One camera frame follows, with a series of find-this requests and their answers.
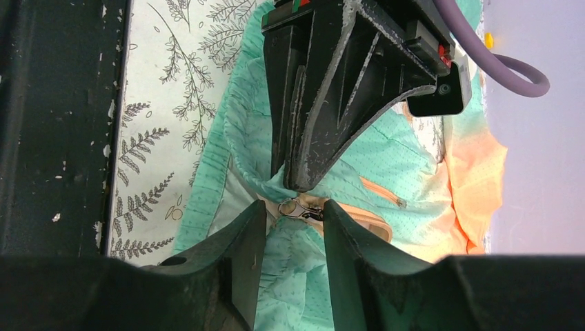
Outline mint and orange zip jacket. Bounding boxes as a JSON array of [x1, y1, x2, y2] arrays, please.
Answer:
[[174, 2, 507, 330]]

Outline small yellow block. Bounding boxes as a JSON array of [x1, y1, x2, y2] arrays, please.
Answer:
[[484, 32, 495, 50]]

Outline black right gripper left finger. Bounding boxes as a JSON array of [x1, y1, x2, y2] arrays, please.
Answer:
[[1, 200, 266, 330]]

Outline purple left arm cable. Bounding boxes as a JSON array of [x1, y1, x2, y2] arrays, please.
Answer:
[[431, 0, 551, 98]]

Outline floral patterned table mat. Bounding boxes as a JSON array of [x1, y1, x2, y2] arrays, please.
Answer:
[[107, 1, 257, 266]]

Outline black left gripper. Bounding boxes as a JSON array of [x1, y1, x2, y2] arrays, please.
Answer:
[[261, 1, 455, 192]]

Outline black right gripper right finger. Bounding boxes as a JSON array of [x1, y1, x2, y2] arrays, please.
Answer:
[[324, 201, 584, 330]]

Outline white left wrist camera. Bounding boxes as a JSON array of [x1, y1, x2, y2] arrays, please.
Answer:
[[407, 52, 472, 117]]

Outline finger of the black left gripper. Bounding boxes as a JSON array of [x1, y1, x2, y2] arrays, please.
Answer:
[[264, 23, 312, 179]]

